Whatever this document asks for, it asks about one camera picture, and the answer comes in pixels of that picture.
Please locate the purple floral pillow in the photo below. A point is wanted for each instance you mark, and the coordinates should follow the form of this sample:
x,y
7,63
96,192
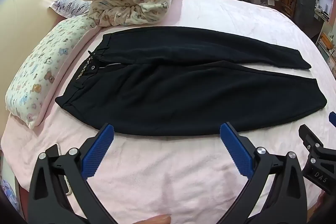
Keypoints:
x,y
69,5

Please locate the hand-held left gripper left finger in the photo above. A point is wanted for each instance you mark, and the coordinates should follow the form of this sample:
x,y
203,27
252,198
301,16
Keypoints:
x,y
97,150

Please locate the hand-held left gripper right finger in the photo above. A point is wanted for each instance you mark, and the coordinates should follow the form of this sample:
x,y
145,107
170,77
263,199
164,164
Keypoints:
x,y
236,146

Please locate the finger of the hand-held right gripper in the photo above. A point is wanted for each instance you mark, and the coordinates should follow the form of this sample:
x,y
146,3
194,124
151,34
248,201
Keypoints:
x,y
311,144
332,119

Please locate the smartphone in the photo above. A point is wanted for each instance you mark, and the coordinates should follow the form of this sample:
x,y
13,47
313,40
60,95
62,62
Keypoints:
x,y
64,184

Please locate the bear print pillow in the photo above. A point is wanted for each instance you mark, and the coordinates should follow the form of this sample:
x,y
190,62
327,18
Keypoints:
x,y
42,69

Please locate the black pants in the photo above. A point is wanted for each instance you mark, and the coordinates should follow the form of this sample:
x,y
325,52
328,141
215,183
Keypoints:
x,y
170,87

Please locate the cream headboard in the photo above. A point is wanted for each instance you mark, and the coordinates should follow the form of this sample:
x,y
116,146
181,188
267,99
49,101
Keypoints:
x,y
29,3

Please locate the pink bed sheet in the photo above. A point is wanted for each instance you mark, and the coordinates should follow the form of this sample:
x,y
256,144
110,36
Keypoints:
x,y
183,187

